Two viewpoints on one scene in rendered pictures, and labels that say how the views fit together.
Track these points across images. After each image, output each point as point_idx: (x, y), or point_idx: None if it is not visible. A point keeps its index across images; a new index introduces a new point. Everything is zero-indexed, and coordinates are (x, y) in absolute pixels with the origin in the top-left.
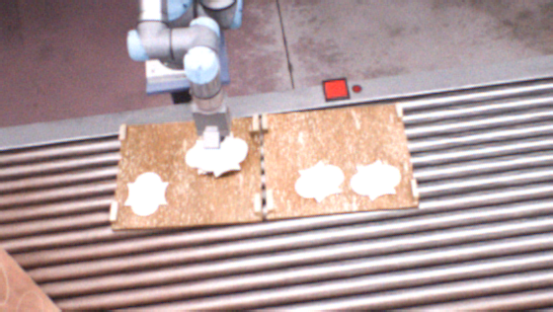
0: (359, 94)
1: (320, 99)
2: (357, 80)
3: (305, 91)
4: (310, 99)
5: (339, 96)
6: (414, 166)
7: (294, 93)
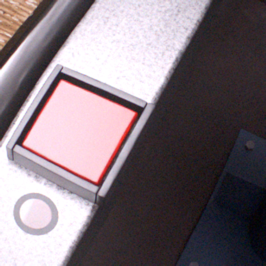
0: (3, 204)
1: (84, 70)
2: (72, 247)
3: (157, 51)
4: (109, 44)
5: (32, 110)
6: None
7: (171, 22)
